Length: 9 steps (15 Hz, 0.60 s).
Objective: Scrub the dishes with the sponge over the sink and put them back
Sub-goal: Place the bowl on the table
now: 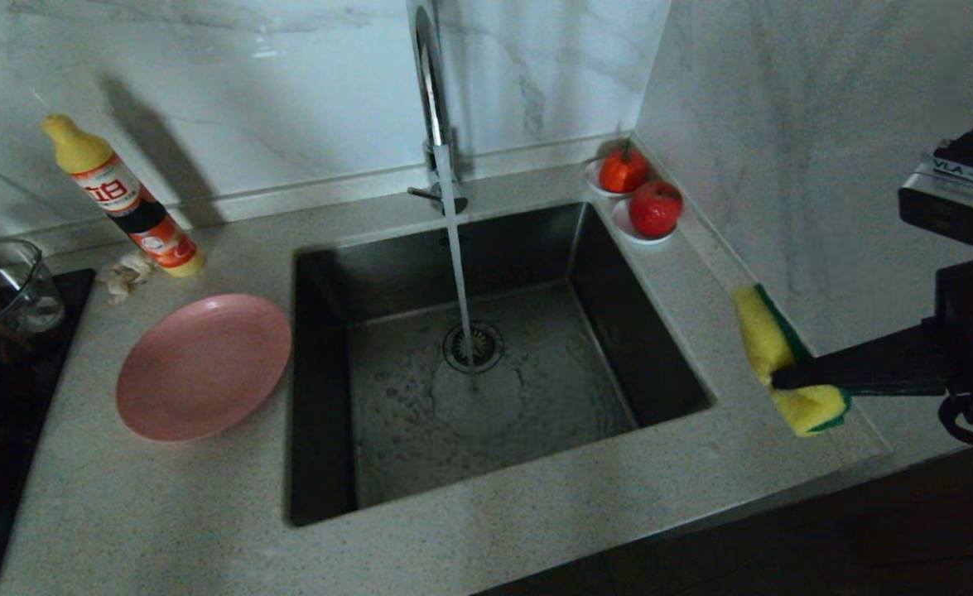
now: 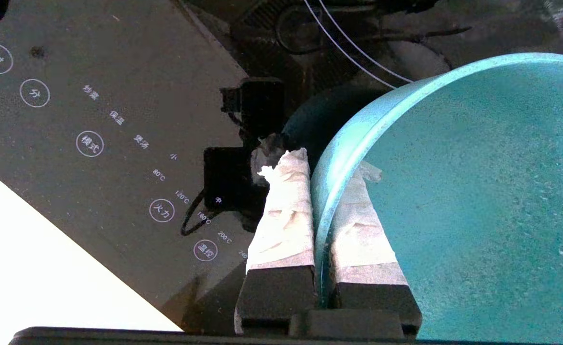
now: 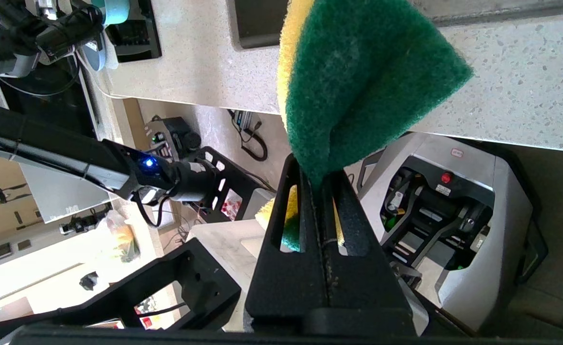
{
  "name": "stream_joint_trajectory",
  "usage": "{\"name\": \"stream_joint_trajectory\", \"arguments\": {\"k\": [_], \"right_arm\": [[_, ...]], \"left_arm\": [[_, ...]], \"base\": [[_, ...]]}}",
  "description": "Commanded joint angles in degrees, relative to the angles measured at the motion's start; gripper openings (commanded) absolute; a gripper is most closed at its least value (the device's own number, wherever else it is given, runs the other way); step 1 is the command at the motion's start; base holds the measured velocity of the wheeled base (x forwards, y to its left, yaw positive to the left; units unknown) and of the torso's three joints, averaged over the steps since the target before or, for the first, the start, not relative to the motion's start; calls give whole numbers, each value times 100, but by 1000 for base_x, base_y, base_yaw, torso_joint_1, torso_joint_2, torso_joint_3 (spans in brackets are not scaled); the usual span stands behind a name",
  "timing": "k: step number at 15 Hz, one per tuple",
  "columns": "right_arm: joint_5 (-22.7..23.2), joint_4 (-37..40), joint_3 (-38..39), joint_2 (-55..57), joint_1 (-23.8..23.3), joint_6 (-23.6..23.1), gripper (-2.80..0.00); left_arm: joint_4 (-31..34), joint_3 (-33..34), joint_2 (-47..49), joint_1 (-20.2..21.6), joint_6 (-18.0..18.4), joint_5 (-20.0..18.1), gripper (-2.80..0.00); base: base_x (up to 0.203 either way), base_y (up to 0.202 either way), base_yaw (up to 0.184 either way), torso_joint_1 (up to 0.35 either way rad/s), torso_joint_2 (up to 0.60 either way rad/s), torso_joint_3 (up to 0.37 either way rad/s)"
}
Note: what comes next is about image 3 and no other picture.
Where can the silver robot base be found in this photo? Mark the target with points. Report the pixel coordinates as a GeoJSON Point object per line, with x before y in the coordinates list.
{"type": "Point", "coordinates": [473, 287]}

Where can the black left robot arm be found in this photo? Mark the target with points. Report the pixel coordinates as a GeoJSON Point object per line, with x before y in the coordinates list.
{"type": "Point", "coordinates": [46, 143]}

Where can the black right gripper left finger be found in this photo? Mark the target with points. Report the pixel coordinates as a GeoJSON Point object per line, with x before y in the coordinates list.
{"type": "Point", "coordinates": [286, 287]}

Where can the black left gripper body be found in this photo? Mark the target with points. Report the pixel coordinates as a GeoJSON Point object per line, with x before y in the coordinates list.
{"type": "Point", "coordinates": [70, 31]}

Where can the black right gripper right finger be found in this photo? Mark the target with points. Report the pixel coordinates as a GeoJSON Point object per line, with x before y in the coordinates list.
{"type": "Point", "coordinates": [367, 287]}

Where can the silver power adapter box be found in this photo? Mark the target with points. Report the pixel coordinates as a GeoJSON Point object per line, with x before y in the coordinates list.
{"type": "Point", "coordinates": [245, 120]}

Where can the green and yellow sponge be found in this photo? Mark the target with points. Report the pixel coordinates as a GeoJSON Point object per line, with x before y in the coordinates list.
{"type": "Point", "coordinates": [372, 81]}

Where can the teal bowl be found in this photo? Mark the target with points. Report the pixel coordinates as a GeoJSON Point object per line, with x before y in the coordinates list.
{"type": "Point", "coordinates": [113, 9]}

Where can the black box device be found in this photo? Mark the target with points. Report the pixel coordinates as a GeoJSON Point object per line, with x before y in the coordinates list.
{"type": "Point", "coordinates": [171, 134]}

